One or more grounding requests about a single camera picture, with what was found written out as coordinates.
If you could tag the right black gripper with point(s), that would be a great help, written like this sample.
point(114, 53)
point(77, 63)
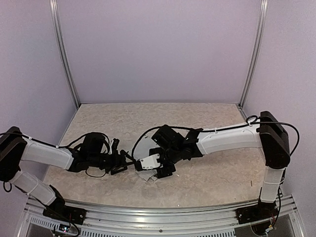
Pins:
point(166, 171)

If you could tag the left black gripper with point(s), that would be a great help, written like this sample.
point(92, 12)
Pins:
point(114, 169)

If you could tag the white paper box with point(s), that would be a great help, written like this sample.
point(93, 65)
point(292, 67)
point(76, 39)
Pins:
point(142, 151)

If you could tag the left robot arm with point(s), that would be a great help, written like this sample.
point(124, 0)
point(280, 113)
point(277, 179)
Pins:
point(92, 149)

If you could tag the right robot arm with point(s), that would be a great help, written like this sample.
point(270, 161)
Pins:
point(263, 132)

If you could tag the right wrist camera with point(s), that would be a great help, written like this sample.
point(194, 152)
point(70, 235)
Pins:
point(148, 163)

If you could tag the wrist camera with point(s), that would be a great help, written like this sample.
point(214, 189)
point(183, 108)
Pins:
point(148, 163)
point(113, 146)

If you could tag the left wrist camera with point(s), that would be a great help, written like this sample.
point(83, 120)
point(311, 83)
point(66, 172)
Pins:
point(113, 146)

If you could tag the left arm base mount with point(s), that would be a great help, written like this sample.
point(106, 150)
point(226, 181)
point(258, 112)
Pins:
point(69, 214)

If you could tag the front aluminium rail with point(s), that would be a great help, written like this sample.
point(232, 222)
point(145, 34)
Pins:
point(119, 221)

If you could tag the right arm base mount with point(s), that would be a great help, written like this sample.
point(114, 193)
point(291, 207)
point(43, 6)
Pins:
point(255, 213)

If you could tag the left aluminium frame post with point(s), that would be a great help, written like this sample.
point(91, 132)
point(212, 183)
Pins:
point(62, 52)

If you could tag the aluminium frame post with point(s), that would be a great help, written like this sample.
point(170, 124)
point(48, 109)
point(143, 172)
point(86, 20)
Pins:
point(62, 52)
point(255, 53)

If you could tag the right aluminium frame post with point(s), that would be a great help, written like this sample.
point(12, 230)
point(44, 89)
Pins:
point(255, 53)

